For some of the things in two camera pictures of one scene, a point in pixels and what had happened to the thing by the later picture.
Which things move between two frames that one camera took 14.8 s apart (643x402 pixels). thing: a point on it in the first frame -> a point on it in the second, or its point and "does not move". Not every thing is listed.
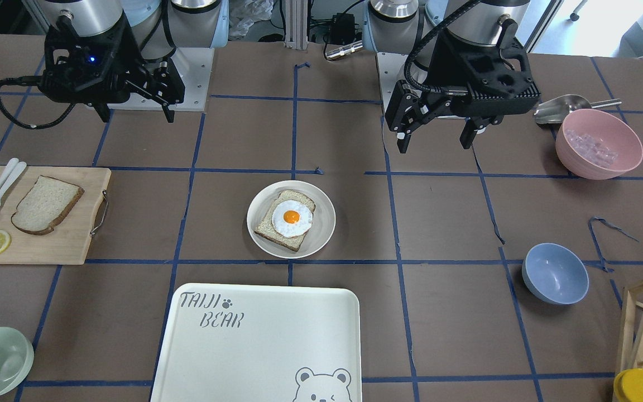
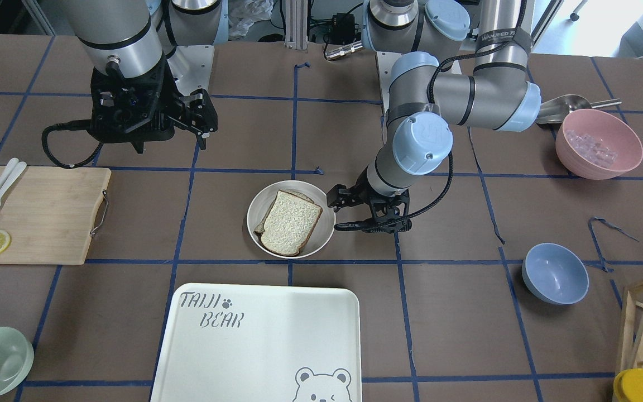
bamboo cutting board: x=66 y=244 does not move
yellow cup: x=641 y=385 does not move
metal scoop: x=556 y=110 does not move
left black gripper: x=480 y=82 -> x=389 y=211
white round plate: x=291 y=219 does not move
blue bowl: x=555 y=273 does not move
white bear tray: x=239 y=343 does not move
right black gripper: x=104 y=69 -> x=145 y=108
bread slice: x=44 y=205 -> x=292 y=221
